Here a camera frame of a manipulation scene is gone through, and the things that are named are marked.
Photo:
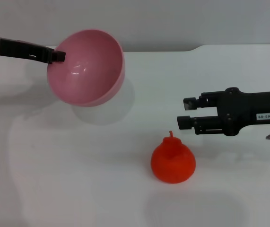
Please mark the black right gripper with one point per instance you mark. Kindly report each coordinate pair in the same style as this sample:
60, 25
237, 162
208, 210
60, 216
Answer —
243, 106

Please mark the pink plastic bowl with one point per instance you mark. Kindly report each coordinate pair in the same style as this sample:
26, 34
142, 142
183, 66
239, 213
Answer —
85, 71

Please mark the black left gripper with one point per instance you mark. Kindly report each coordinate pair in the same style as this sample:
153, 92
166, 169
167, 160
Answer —
19, 49

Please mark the orange toy tangerine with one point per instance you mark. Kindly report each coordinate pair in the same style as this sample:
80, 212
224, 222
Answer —
172, 165

